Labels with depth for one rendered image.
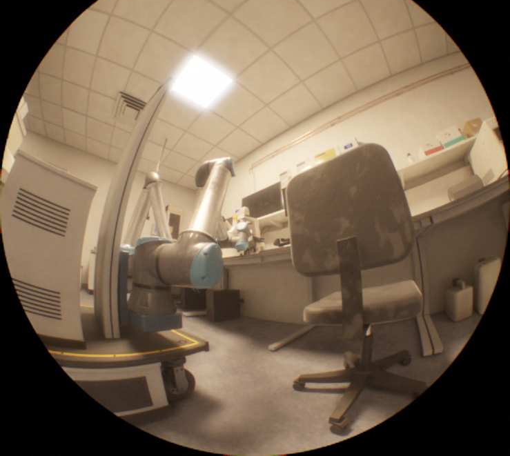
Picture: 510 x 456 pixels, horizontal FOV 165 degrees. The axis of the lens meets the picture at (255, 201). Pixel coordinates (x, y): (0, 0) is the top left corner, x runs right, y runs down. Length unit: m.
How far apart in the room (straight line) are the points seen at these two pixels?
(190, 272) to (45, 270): 0.46
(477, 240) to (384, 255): 1.50
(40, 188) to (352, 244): 0.91
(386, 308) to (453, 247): 1.31
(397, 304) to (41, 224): 1.00
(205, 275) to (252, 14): 2.12
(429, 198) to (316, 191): 1.38
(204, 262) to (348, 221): 0.42
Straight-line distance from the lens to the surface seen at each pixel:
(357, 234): 0.52
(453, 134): 1.98
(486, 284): 1.55
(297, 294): 2.02
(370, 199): 0.53
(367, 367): 0.88
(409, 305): 0.58
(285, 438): 0.77
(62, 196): 0.64
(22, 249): 0.64
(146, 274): 0.65
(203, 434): 0.79
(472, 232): 1.89
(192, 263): 0.53
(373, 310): 0.58
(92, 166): 4.38
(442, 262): 1.78
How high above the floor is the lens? 0.62
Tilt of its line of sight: 23 degrees up
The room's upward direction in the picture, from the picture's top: 2 degrees counter-clockwise
